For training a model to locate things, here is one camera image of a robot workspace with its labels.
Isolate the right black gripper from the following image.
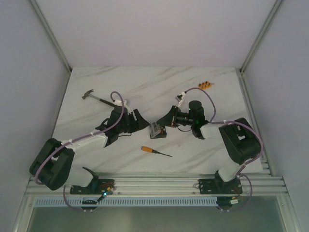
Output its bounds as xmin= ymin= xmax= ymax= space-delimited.
xmin=156 ymin=105 xmax=194 ymax=128

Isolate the black fuse box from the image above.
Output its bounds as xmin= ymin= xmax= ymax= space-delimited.
xmin=150 ymin=125 xmax=167 ymax=139

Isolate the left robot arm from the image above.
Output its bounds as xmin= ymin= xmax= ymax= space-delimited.
xmin=29 ymin=106 xmax=149 ymax=194

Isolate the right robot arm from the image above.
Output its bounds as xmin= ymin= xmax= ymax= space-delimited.
xmin=156 ymin=100 xmax=263 ymax=193

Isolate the orange terminal block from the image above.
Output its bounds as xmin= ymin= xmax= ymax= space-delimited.
xmin=197 ymin=81 xmax=214 ymax=89

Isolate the orange handled screwdriver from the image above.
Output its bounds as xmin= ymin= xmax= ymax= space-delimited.
xmin=141 ymin=146 xmax=172 ymax=157

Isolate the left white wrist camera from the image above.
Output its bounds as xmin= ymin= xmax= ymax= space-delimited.
xmin=113 ymin=99 xmax=132 ymax=114

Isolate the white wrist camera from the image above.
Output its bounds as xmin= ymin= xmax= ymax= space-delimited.
xmin=175 ymin=91 xmax=186 ymax=109
xmin=113 ymin=99 xmax=132 ymax=114

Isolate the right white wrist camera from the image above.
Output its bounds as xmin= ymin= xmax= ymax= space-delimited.
xmin=175 ymin=91 xmax=186 ymax=109

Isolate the hammer with black handle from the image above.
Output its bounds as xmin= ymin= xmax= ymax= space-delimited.
xmin=82 ymin=89 xmax=115 ymax=107

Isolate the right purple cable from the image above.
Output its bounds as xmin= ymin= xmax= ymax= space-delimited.
xmin=182 ymin=88 xmax=264 ymax=213

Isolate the purple cable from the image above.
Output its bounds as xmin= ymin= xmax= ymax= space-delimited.
xmin=182 ymin=88 xmax=264 ymax=213
xmin=34 ymin=91 xmax=126 ymax=213

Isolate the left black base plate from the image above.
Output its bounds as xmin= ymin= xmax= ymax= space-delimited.
xmin=70 ymin=179 xmax=115 ymax=195

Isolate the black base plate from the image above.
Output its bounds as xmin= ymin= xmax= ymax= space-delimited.
xmin=70 ymin=179 xmax=115 ymax=195
xmin=198 ymin=178 xmax=243 ymax=195

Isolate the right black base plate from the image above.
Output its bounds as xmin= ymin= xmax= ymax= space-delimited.
xmin=198 ymin=178 xmax=243 ymax=195

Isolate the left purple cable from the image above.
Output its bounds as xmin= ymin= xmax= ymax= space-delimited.
xmin=34 ymin=91 xmax=126 ymax=213

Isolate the aluminium mounting rail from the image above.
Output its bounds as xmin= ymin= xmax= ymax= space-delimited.
xmin=25 ymin=172 xmax=288 ymax=195

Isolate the right aluminium frame post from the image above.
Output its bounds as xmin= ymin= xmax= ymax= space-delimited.
xmin=239 ymin=0 xmax=284 ymax=74

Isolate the aluminium frame post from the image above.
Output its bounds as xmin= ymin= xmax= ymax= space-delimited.
xmin=28 ymin=0 xmax=72 ymax=74
xmin=239 ymin=0 xmax=284 ymax=74

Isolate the slotted cable duct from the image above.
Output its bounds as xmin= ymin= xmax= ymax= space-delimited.
xmin=33 ymin=197 xmax=218 ymax=208

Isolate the left aluminium frame post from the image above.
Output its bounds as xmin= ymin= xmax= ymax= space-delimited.
xmin=28 ymin=0 xmax=72 ymax=74

